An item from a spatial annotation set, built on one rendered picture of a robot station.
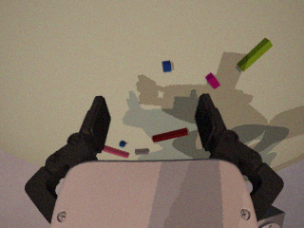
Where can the lime green rod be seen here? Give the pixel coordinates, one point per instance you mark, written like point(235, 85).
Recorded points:
point(254, 54)

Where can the pink rod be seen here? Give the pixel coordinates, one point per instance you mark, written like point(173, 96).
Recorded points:
point(116, 151)

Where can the small blue block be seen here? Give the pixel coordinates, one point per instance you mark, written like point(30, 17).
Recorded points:
point(166, 66)
point(122, 144)

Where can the magenta block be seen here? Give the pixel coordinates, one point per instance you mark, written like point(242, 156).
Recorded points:
point(212, 80)

